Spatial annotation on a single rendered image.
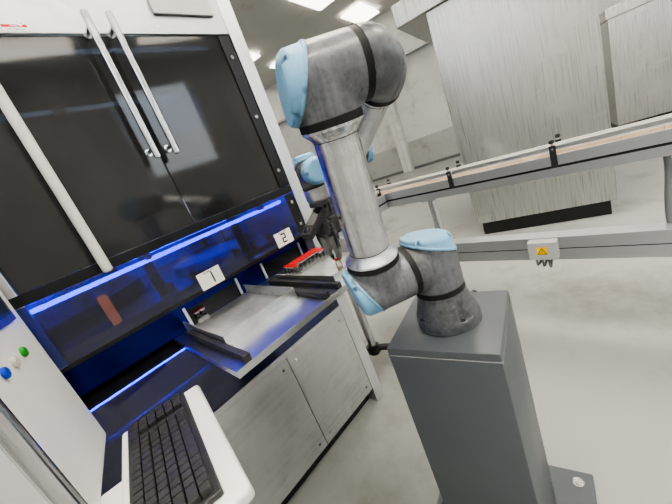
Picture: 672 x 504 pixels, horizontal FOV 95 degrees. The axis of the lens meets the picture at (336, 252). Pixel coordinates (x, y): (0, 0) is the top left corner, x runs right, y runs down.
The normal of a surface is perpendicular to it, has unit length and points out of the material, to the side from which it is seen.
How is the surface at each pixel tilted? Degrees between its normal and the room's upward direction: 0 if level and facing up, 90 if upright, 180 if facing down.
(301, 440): 90
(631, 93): 90
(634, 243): 90
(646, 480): 0
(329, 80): 100
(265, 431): 90
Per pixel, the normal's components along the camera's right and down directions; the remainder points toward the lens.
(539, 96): -0.47, 0.42
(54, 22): 0.69, -0.04
